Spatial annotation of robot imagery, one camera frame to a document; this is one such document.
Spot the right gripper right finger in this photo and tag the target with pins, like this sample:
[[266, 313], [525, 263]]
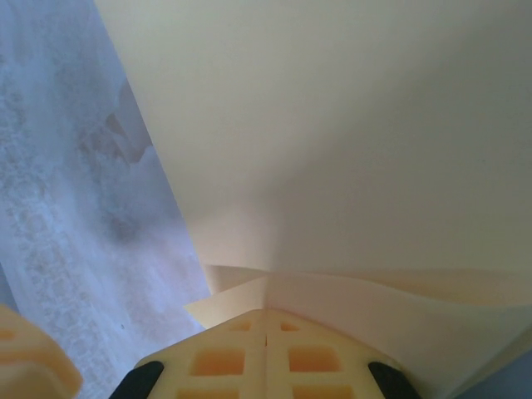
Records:
[[316, 365]]

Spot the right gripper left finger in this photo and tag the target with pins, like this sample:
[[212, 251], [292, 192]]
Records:
[[216, 365]]

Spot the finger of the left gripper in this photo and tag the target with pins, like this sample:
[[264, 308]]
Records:
[[29, 357]]

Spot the yellow paper sheet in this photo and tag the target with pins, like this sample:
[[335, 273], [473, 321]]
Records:
[[332, 145]]

